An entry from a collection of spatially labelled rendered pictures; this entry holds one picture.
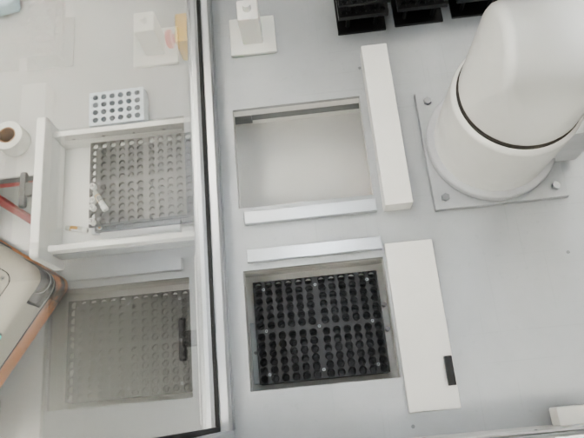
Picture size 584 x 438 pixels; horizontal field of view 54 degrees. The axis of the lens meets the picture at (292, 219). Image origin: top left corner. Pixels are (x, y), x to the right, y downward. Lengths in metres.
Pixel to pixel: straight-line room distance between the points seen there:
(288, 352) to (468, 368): 0.30
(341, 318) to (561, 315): 0.36
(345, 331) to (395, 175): 0.29
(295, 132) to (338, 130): 0.09
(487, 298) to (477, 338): 0.07
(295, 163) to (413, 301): 0.39
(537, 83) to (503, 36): 0.07
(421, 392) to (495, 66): 0.50
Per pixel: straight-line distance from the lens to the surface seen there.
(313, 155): 1.18
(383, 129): 1.03
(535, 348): 1.01
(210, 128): 1.05
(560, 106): 0.84
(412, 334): 0.96
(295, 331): 1.01
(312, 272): 1.09
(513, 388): 1.00
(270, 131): 1.21
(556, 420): 0.96
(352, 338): 1.01
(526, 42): 0.77
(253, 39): 1.16
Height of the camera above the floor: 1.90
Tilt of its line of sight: 71 degrees down
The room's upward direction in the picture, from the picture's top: 11 degrees counter-clockwise
